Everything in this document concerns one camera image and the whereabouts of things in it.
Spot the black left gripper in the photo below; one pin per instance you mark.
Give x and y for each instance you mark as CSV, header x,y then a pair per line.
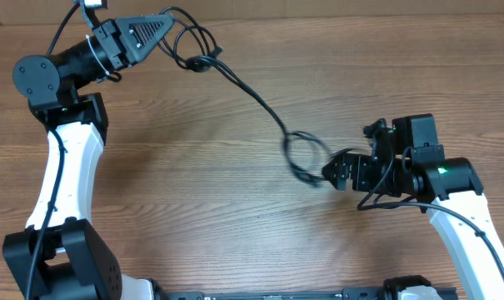
x,y
122,44

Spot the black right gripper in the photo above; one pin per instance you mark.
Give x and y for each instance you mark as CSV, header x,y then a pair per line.
x,y
360,165

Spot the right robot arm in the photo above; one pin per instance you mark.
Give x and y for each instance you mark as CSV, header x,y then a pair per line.
x,y
407,167

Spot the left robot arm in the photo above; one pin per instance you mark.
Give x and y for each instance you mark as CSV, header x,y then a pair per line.
x,y
59,254

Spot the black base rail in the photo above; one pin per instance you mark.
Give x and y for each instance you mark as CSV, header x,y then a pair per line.
x,y
407,287

